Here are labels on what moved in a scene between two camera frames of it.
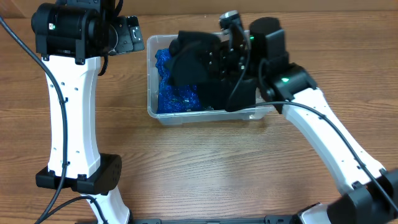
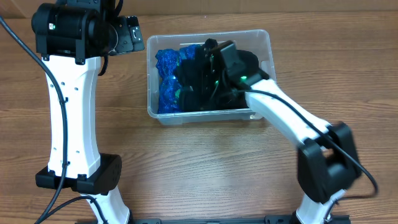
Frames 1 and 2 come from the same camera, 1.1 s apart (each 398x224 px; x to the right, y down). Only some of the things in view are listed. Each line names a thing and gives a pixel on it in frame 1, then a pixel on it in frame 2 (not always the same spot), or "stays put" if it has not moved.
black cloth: x=213 y=94 → x=203 y=54
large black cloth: x=234 y=94 stays put
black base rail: x=268 y=219 stays put
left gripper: x=134 y=34 stays put
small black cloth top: x=187 y=55 → x=197 y=83
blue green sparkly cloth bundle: x=174 y=99 stays put
